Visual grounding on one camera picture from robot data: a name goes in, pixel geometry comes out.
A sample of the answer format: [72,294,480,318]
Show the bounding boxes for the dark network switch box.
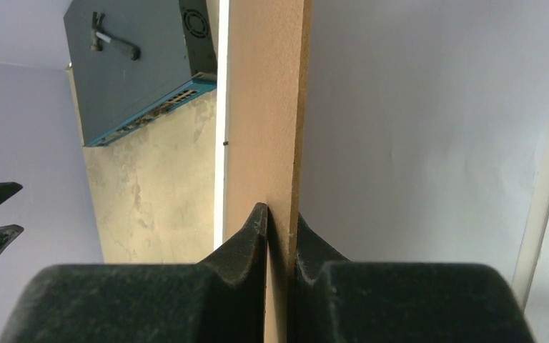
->
[64,1,217,147]

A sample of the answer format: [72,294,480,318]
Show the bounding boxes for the brown cardboard backing board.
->
[225,1,312,342]

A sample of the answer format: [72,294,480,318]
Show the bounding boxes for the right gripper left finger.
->
[0,203,269,342]

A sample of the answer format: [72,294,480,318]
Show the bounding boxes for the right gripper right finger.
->
[293,219,533,342]

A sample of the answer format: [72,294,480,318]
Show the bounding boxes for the white picture frame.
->
[213,1,230,250]

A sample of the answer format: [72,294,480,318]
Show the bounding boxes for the small black-handled hammer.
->
[90,11,141,61]

